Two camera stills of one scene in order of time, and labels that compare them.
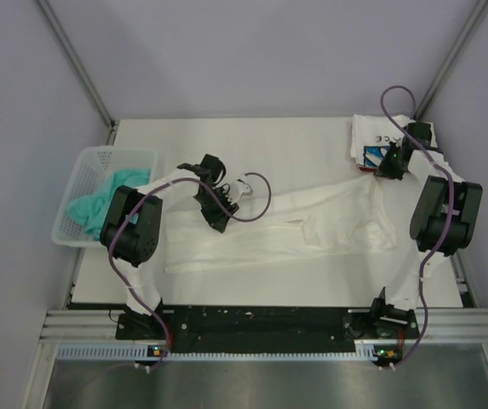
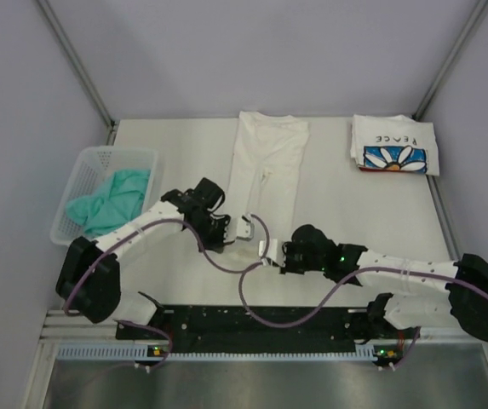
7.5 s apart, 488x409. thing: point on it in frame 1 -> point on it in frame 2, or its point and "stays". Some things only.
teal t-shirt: x=92 y=206 stays
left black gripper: x=218 y=219 stays
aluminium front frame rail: x=449 y=325 stays
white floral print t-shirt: x=344 y=219 -> x=272 y=146
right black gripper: x=384 y=170 -> x=287 y=267
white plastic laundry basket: x=94 y=165 stays
